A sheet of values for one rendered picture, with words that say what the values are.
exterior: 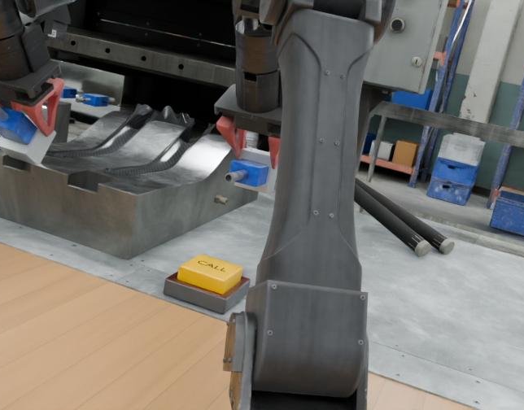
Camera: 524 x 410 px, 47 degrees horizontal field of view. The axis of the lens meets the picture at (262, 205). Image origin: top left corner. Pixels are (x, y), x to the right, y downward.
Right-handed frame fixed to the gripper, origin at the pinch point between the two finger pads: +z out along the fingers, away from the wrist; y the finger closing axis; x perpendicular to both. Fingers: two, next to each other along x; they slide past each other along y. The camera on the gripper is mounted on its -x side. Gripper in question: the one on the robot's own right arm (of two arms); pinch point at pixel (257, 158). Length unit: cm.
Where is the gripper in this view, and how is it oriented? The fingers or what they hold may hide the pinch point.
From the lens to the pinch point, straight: 85.2
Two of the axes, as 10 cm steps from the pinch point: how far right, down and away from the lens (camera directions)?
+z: -0.1, 7.6, 6.5
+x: -3.8, 6.0, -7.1
